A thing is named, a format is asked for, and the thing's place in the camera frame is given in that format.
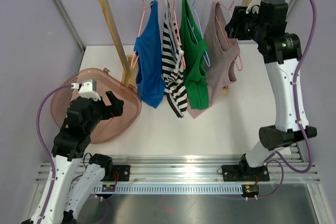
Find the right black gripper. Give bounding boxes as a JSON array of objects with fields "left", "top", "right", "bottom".
[{"left": 225, "top": 6, "right": 266, "bottom": 44}]

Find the mauve tank top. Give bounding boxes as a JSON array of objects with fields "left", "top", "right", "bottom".
[{"left": 187, "top": 2, "right": 240, "bottom": 118}]

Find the light blue hanger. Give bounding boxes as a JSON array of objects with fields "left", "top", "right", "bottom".
[{"left": 186, "top": 0, "right": 211, "bottom": 67}]

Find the green tank top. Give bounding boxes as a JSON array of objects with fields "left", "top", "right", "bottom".
[{"left": 180, "top": 0, "right": 209, "bottom": 110}]

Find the blue tank top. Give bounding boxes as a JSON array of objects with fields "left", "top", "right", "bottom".
[{"left": 134, "top": 0, "right": 165, "bottom": 108}]

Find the black white striped tank top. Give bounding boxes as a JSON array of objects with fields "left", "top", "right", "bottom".
[{"left": 162, "top": 0, "right": 188, "bottom": 118}]

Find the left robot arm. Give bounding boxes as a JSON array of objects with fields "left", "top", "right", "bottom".
[{"left": 25, "top": 91, "right": 124, "bottom": 223}]

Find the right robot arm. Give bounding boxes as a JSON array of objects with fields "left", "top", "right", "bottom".
[{"left": 222, "top": 0, "right": 317, "bottom": 181}]

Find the translucent pink plastic basin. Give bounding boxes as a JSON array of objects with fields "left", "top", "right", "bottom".
[{"left": 50, "top": 68, "right": 142, "bottom": 144}]

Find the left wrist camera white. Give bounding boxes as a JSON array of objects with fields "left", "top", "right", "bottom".
[{"left": 71, "top": 79, "right": 101, "bottom": 102}]

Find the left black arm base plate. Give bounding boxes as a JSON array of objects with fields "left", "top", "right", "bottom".
[{"left": 102, "top": 164, "right": 131, "bottom": 182}]

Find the aluminium mounting rail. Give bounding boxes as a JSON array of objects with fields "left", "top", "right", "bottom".
[{"left": 35, "top": 154, "right": 321, "bottom": 184}]

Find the white slotted cable duct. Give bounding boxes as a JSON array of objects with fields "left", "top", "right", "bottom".
[{"left": 93, "top": 184, "right": 243, "bottom": 195}]

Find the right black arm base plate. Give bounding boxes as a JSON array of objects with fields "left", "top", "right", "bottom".
[{"left": 217, "top": 165, "right": 270, "bottom": 182}]

